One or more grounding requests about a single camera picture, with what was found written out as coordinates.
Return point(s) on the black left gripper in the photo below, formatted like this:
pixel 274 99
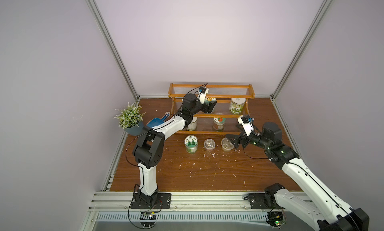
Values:
pixel 208 107

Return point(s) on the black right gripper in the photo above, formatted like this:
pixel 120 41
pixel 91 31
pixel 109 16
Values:
pixel 243 140

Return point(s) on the small clear tub brown contents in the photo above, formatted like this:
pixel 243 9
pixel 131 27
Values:
pixel 226 145

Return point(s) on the white lid green label jar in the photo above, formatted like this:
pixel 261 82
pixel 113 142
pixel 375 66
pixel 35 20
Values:
pixel 237 105

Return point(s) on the small clear tub red contents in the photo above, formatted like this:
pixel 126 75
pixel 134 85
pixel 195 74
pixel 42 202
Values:
pixel 209 144

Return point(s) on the mimosa leaf label seed jar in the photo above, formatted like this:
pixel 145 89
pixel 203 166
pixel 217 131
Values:
pixel 191 144

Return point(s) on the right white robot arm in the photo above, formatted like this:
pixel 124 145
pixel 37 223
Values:
pixel 327 212

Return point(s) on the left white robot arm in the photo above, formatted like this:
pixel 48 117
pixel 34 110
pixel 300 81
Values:
pixel 149 147

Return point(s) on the wooden three-tier shelf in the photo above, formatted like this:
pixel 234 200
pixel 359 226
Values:
pixel 223 94

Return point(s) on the tomato label seed jar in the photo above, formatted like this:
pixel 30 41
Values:
pixel 218 123

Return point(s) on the white lid jar bottom shelf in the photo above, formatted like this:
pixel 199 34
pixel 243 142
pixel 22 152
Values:
pixel 193 125

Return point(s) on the blue plastic dustpan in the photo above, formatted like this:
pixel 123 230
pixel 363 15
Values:
pixel 158 121

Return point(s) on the teal plant pot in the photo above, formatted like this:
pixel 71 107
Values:
pixel 135 130

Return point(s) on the artificial green plant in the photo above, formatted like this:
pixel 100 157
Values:
pixel 130 116

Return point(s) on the right controller board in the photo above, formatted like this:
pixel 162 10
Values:
pixel 276 219

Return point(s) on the controller board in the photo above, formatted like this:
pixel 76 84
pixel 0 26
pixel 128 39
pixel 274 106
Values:
pixel 276 219
pixel 148 220

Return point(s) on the left controller board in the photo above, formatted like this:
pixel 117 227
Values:
pixel 148 220

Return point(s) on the right corner aluminium profile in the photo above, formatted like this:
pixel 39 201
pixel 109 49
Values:
pixel 322 11

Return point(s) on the corner aluminium profile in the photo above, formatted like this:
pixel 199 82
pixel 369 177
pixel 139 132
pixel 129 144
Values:
pixel 92 4
pixel 322 11

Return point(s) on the left corner aluminium profile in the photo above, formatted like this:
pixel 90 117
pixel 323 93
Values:
pixel 92 4

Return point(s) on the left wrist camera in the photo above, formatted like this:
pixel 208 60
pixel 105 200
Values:
pixel 202 92

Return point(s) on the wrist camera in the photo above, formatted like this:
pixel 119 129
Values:
pixel 247 123
pixel 202 92

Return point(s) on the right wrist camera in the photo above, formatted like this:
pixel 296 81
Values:
pixel 247 123

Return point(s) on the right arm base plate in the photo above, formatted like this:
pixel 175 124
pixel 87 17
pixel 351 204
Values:
pixel 261 201

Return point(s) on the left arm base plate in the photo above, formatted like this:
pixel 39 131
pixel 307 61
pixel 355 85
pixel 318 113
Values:
pixel 156 201

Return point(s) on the aluminium front rail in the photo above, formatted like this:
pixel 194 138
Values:
pixel 185 207

